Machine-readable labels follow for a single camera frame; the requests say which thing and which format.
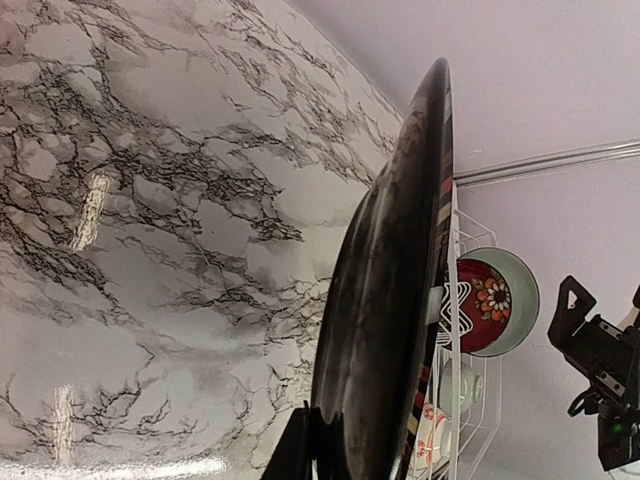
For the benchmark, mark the pale green plate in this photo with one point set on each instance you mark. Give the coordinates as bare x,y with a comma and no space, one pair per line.
525,298

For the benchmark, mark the red floral plate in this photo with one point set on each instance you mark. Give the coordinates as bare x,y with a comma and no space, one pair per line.
484,304

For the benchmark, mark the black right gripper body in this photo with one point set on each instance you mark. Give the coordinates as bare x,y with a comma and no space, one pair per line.
608,358

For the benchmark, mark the pale green bowl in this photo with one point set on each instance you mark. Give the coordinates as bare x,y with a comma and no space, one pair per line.
470,388

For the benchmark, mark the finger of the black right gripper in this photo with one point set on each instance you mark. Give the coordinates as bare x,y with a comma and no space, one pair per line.
570,331

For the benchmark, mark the right aluminium frame post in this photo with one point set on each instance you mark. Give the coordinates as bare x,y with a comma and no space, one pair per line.
549,162

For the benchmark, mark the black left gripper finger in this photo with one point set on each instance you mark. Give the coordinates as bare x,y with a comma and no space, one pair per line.
292,457

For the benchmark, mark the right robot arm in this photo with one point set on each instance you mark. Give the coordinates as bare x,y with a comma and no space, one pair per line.
618,425

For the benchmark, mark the white wire dish rack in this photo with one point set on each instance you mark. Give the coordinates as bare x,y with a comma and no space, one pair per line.
477,427

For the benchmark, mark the black striped rim plate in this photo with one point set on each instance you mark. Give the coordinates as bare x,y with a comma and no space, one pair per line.
381,313

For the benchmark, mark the white red patterned bowl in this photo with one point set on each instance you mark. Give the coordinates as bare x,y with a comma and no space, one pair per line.
433,440

